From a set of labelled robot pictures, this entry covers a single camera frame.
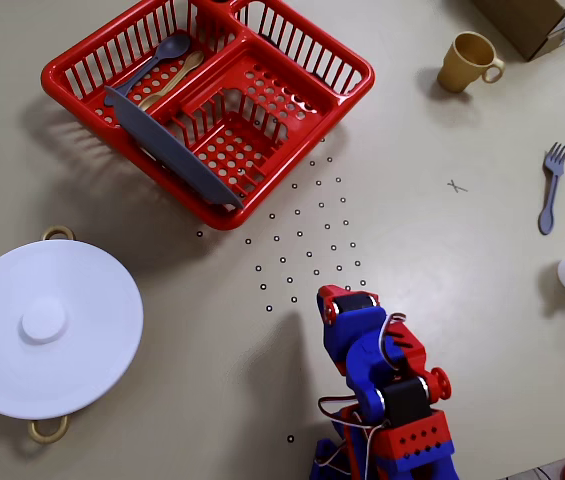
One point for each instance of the red blue gripper finger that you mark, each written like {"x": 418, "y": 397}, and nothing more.
{"x": 334, "y": 350}
{"x": 329, "y": 302}

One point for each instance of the blue red gripper body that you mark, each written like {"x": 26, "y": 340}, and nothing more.
{"x": 353, "y": 303}

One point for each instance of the yellow plastic mug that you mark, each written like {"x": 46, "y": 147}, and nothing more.
{"x": 454, "y": 75}

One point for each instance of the brown cardboard box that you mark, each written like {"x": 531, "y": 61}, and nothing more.
{"x": 522, "y": 20}

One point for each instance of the grey round plate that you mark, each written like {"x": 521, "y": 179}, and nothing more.
{"x": 172, "y": 150}

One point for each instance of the grey plastic spoon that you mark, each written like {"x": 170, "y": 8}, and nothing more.
{"x": 174, "y": 47}

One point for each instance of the beige plastic spoon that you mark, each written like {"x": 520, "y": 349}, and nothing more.
{"x": 194, "y": 60}

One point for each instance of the grey plastic fork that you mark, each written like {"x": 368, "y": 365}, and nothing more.
{"x": 553, "y": 190}

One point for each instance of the white round pot lid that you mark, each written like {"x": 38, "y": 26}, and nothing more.
{"x": 42, "y": 350}

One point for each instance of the red plastic dish rack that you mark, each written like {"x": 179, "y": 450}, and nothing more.
{"x": 48, "y": 80}

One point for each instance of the blue and red robot arm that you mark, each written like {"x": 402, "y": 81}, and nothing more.
{"x": 417, "y": 440}

